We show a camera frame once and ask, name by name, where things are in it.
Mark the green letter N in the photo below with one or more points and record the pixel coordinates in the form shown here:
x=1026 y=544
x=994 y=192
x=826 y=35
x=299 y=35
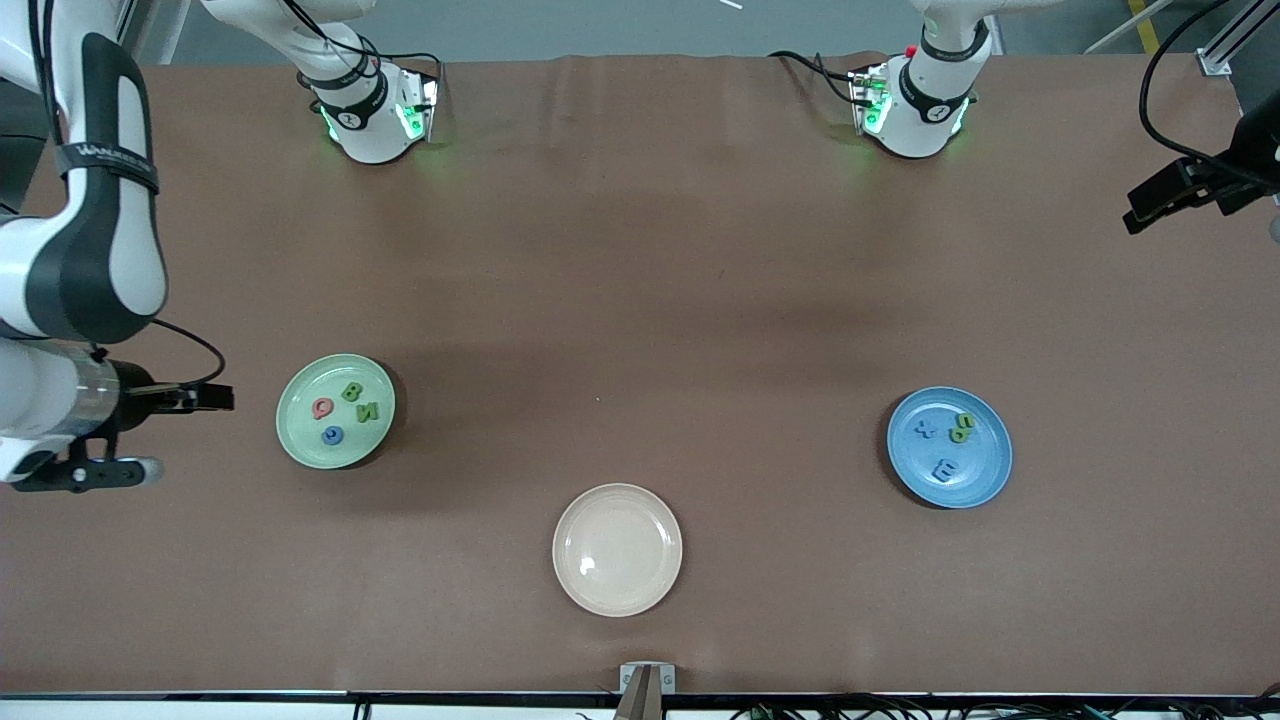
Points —
x=368 y=411

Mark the light green plate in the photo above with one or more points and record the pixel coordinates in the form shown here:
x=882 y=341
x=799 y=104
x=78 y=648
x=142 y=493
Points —
x=300 y=420

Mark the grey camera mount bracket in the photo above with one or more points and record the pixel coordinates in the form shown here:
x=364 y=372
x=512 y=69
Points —
x=630 y=680

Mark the blue letter m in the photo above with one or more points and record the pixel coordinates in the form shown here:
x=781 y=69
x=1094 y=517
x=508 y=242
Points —
x=944 y=468

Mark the green letter p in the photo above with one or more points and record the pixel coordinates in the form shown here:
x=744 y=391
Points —
x=965 y=438

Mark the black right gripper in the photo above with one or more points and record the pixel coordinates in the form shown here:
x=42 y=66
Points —
x=132 y=396

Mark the beige plate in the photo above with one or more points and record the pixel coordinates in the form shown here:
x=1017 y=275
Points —
x=617 y=550

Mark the brown table cloth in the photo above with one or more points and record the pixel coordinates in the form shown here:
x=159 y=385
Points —
x=640 y=200

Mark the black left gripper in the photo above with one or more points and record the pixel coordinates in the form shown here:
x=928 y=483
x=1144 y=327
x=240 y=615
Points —
x=1254 y=150

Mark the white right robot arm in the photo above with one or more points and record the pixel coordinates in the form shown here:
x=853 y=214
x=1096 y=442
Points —
x=30 y=260

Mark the red letter Q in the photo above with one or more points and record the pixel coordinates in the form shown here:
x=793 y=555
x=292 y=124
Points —
x=315 y=409

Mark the blue letter x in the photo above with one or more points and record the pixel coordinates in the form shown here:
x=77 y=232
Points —
x=926 y=430

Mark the aluminium frame profile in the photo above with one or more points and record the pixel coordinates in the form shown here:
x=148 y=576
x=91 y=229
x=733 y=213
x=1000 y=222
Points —
x=1235 y=40

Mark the blue plate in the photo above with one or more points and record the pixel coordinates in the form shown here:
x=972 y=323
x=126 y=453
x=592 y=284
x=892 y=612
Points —
x=985 y=470

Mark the blue letter G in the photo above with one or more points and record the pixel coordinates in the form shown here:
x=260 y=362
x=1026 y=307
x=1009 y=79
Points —
x=324 y=436

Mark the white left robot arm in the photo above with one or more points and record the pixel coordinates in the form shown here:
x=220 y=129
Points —
x=925 y=110

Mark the green letter B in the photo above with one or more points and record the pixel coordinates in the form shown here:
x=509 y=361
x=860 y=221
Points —
x=352 y=391

